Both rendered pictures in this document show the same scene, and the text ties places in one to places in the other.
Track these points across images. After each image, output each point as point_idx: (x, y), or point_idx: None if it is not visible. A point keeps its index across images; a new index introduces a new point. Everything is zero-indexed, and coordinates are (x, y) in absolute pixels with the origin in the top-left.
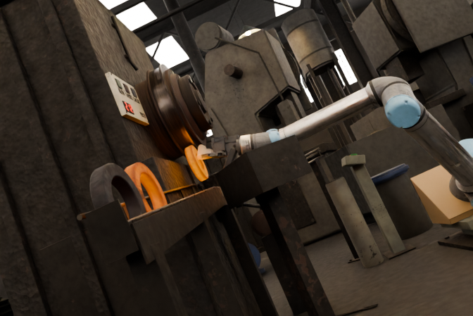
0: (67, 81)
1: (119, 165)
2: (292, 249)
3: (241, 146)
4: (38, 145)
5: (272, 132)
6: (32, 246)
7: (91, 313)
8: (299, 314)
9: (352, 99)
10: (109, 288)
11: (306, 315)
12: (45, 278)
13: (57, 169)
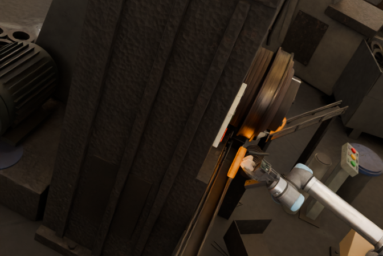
0: (196, 89)
1: (182, 167)
2: None
3: (272, 190)
4: (139, 111)
5: (299, 201)
6: (90, 147)
7: (101, 204)
8: (218, 216)
9: (367, 232)
10: (120, 206)
11: (220, 225)
12: (86, 166)
13: (139, 135)
